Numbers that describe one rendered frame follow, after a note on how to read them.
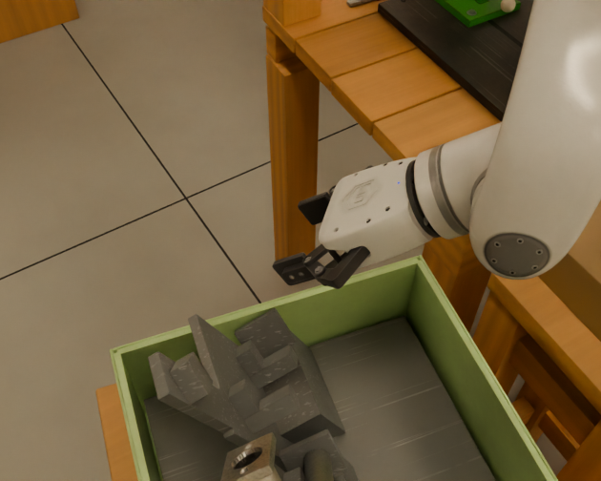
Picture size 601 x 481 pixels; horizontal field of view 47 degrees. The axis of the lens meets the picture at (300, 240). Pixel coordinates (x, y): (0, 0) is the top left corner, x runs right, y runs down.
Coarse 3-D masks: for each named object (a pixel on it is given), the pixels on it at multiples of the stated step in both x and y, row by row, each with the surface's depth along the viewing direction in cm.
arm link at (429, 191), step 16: (416, 160) 61; (432, 160) 60; (416, 176) 60; (432, 176) 59; (416, 192) 61; (432, 192) 59; (432, 208) 59; (448, 208) 59; (432, 224) 60; (448, 224) 60
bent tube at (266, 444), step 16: (272, 432) 54; (240, 448) 54; (256, 448) 53; (272, 448) 52; (224, 464) 52; (240, 464) 53; (256, 464) 50; (272, 464) 49; (304, 464) 75; (320, 464) 73; (224, 480) 49; (240, 480) 49; (256, 480) 49; (272, 480) 51; (320, 480) 70
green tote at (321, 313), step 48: (384, 288) 93; (432, 288) 88; (192, 336) 85; (336, 336) 98; (432, 336) 93; (144, 384) 89; (480, 384) 82; (144, 432) 84; (480, 432) 86; (528, 432) 76; (144, 480) 73; (528, 480) 77
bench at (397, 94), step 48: (336, 0) 145; (384, 0) 145; (288, 48) 149; (336, 48) 134; (384, 48) 134; (288, 96) 152; (336, 96) 129; (384, 96) 125; (432, 96) 125; (288, 144) 163; (384, 144) 120; (432, 144) 117; (288, 192) 176; (288, 240) 191; (480, 288) 124
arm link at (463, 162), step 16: (496, 128) 57; (448, 144) 60; (464, 144) 58; (480, 144) 57; (448, 160) 58; (464, 160) 57; (480, 160) 56; (448, 176) 58; (464, 176) 57; (480, 176) 55; (448, 192) 58; (464, 192) 57; (464, 208) 58; (464, 224) 59
